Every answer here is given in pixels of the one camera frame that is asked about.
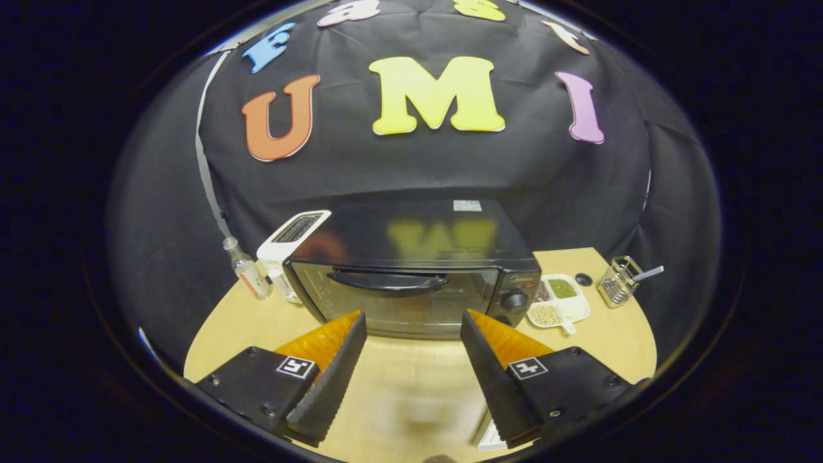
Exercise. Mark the black table grommet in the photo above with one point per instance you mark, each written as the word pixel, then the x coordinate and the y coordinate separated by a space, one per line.
pixel 584 280

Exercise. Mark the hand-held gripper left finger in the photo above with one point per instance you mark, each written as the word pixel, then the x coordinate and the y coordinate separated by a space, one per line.
pixel 331 386

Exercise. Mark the white rectangular tray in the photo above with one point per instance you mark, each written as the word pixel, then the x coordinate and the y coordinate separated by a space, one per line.
pixel 492 437

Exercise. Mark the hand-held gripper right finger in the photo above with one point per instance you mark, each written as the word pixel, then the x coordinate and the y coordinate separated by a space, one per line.
pixel 498 386

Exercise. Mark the metal spoon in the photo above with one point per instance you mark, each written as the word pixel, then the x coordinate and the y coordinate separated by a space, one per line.
pixel 651 272

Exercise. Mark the clear glass bottle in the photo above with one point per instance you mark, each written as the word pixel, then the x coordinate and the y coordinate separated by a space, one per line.
pixel 247 273

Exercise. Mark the white bread toaster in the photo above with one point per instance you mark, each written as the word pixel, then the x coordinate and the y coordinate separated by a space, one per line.
pixel 283 251

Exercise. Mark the black toaster oven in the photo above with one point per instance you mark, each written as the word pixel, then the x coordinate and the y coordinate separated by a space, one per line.
pixel 411 257

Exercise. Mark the white divided dish with grains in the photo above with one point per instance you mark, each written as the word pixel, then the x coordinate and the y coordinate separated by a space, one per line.
pixel 559 302

